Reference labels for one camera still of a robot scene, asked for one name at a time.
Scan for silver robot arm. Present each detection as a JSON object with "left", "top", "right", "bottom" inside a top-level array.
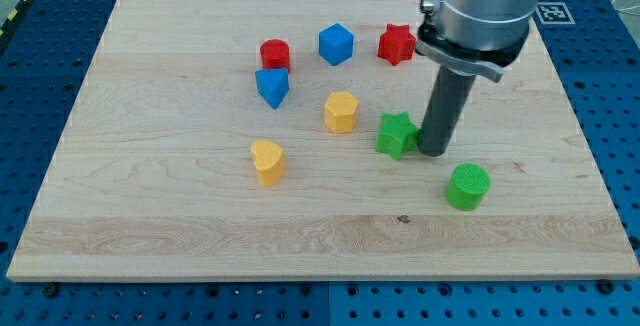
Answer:
[{"left": 415, "top": 0, "right": 539, "bottom": 82}]

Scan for yellow hexagon block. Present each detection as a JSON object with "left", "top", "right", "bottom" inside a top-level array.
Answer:
[{"left": 324, "top": 91, "right": 360, "bottom": 134}]

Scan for yellow heart block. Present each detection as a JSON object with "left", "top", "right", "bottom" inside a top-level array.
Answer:
[{"left": 250, "top": 140, "right": 286, "bottom": 187}]

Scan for green star block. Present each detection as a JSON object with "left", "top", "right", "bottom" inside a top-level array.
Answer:
[{"left": 375, "top": 112, "right": 419, "bottom": 160}]

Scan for blue triangle block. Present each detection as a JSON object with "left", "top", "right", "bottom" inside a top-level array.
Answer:
[{"left": 255, "top": 68, "right": 289, "bottom": 109}]

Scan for light wooden board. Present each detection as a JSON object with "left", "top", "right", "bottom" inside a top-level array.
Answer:
[{"left": 7, "top": 0, "right": 639, "bottom": 283}]

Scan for blue cube block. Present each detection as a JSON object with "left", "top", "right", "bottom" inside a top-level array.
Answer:
[{"left": 318, "top": 23, "right": 354, "bottom": 66}]

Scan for red cylinder block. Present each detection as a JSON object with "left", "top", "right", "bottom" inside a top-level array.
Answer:
[{"left": 259, "top": 39, "right": 291, "bottom": 71}]

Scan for red star block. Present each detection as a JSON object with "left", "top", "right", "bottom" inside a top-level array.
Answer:
[{"left": 377, "top": 24, "right": 416, "bottom": 66}]

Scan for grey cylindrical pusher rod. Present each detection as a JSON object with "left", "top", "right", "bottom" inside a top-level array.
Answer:
[{"left": 417, "top": 66, "right": 475, "bottom": 157}]

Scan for green cylinder block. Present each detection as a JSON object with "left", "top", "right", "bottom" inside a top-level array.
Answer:
[{"left": 445, "top": 163, "right": 491, "bottom": 211}]

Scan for white fiducial marker tag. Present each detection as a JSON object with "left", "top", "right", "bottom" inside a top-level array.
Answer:
[{"left": 535, "top": 2, "right": 575, "bottom": 25}]

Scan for yellow black hazard tape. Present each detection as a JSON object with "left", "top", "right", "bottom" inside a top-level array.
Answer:
[{"left": 1, "top": 0, "right": 34, "bottom": 39}]

